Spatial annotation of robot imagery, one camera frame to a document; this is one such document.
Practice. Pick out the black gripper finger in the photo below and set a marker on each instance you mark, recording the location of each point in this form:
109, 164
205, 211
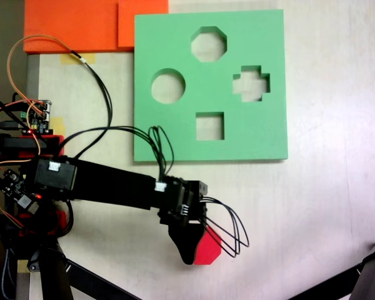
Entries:
187, 243

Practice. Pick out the large orange foam block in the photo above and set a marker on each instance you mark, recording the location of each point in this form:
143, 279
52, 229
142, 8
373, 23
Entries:
68, 25

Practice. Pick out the black clamp block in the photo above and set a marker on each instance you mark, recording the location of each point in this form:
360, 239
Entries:
15, 143

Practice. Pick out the green shape sorting board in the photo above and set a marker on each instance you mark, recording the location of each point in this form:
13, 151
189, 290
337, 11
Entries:
175, 140

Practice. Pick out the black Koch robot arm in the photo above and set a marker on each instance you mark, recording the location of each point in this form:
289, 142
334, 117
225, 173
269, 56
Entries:
112, 184

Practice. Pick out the yellow tape strip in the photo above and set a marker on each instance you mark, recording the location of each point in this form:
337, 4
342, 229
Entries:
90, 58
60, 125

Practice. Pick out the red octagonal pillar block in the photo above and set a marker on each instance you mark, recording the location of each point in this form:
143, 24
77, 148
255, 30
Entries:
207, 250

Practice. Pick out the red printed arm base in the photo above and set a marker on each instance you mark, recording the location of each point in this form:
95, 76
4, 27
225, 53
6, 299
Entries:
54, 145

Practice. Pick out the black circuit board with coils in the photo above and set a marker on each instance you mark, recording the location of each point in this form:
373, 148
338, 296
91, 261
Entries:
11, 184

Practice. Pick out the black tripod leg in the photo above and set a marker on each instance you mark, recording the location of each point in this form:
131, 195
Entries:
53, 281
372, 272

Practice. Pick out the small circuit board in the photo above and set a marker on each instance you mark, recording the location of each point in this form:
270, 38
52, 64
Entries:
39, 115

